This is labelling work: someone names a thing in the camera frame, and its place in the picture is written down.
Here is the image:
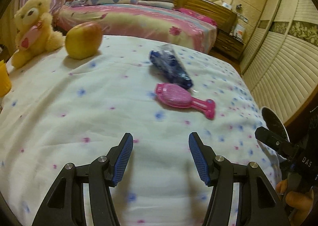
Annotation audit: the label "pink toy hairbrush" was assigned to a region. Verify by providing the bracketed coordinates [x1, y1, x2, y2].
[155, 83, 216, 120]

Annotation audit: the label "blue plastic bag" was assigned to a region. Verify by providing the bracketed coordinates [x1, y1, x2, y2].
[149, 44, 194, 90]

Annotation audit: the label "person's right hand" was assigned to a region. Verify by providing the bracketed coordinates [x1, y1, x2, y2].
[286, 190, 314, 224]

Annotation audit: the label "louvred wardrobe doors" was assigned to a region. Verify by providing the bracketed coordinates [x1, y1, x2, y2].
[241, 0, 317, 124]

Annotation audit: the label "white dotted blanket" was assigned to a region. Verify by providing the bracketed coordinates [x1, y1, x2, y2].
[1, 36, 281, 225]

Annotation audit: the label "yellow cup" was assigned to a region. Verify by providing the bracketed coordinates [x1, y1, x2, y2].
[0, 60, 12, 98]

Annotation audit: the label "wooden nightstand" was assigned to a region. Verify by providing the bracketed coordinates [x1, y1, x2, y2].
[214, 30, 244, 60]

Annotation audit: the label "white box on nightstand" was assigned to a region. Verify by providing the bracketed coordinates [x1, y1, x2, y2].
[233, 24, 245, 41]

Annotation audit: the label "wooden headboard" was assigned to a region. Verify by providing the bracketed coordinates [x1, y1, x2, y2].
[174, 0, 237, 33]

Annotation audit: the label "red yellow apple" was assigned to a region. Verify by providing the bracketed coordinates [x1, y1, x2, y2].
[65, 22, 103, 60]

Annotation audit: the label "cream teddy bear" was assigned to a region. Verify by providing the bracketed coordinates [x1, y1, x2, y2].
[11, 0, 65, 69]

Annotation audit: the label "pink pillow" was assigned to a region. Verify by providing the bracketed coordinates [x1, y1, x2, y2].
[176, 8, 217, 26]

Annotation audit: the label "bed with pink floral sheet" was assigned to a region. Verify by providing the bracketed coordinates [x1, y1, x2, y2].
[55, 4, 217, 53]

